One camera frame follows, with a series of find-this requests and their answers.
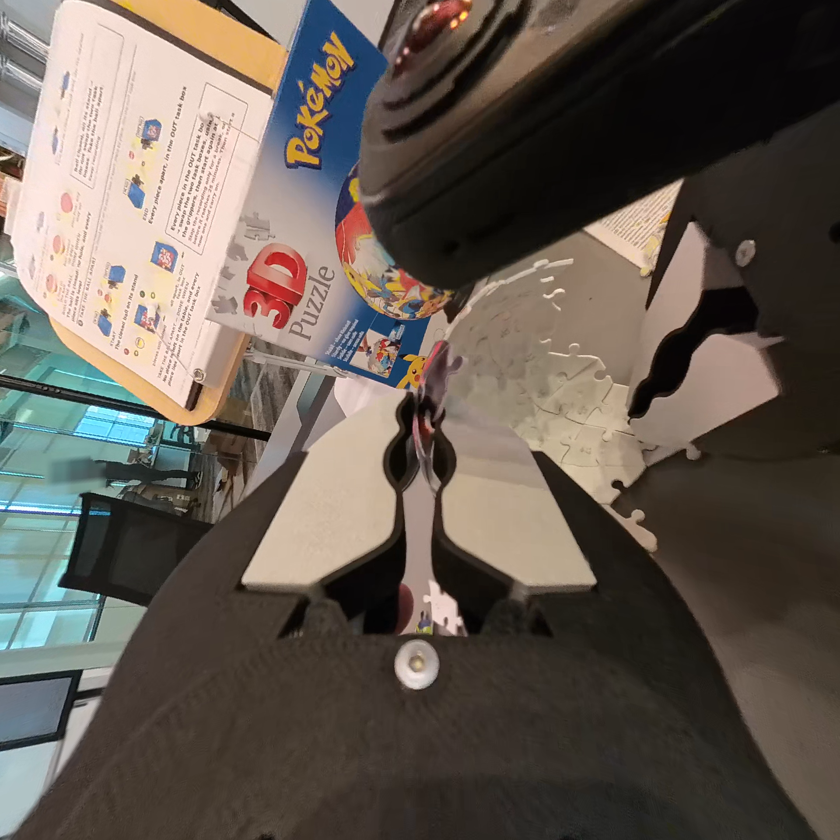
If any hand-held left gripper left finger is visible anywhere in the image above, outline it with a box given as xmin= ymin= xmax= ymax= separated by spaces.
xmin=240 ymin=392 xmax=419 ymax=635

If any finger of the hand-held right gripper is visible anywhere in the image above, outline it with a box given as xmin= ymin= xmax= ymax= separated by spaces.
xmin=629 ymin=220 xmax=746 ymax=421
xmin=627 ymin=287 xmax=787 ymax=455

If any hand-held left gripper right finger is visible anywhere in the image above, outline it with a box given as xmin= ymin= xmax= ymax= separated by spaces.
xmin=433 ymin=413 xmax=598 ymax=635

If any partly built puzzle ball shell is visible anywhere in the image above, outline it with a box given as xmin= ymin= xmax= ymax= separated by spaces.
xmin=410 ymin=259 xmax=658 ymax=553

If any puzzle instruction leaflet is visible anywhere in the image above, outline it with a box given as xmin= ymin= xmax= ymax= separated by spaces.
xmin=584 ymin=177 xmax=683 ymax=277

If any blue puzzle box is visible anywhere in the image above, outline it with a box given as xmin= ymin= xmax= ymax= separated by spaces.
xmin=206 ymin=0 xmax=460 ymax=398

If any task instruction sheet on clipboard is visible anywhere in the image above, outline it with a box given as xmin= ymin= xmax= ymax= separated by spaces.
xmin=13 ymin=0 xmax=290 ymax=427

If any black office chair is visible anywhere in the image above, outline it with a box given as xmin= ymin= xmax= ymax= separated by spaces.
xmin=58 ymin=492 xmax=217 ymax=608

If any dark computer monitor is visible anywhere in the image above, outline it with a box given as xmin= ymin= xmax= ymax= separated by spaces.
xmin=0 ymin=669 xmax=83 ymax=752

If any printed task instruction sheet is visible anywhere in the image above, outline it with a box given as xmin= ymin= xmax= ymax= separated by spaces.
xmin=13 ymin=0 xmax=273 ymax=408

